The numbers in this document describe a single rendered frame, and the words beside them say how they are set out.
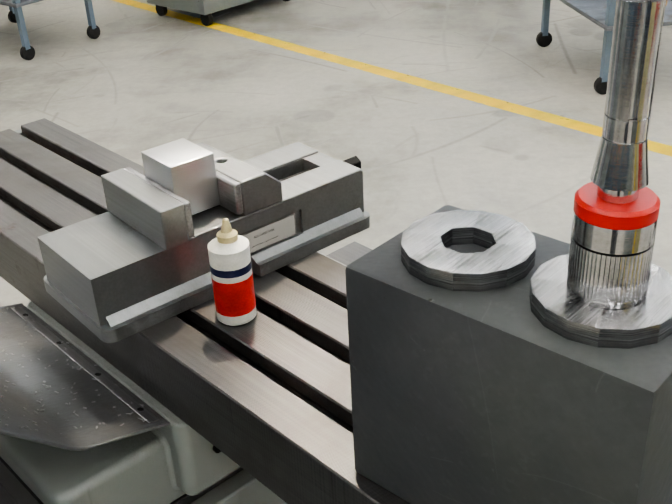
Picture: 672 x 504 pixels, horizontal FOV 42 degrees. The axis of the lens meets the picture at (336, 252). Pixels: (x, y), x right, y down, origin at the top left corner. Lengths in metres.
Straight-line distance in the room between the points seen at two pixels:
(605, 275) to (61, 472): 0.59
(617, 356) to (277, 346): 0.41
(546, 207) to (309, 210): 2.19
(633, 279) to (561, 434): 0.10
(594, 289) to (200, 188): 0.50
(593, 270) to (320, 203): 0.52
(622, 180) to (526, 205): 2.63
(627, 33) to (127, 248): 0.57
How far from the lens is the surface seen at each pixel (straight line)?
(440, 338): 0.57
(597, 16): 4.26
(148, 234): 0.92
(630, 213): 0.51
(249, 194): 0.93
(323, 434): 0.75
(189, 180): 0.92
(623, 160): 0.51
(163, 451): 0.94
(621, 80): 0.49
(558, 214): 3.09
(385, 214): 3.06
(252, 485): 1.04
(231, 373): 0.82
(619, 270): 0.53
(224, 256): 0.84
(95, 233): 0.95
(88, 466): 0.93
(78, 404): 0.92
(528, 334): 0.53
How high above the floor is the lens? 1.39
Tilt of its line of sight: 29 degrees down
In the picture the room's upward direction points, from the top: 3 degrees counter-clockwise
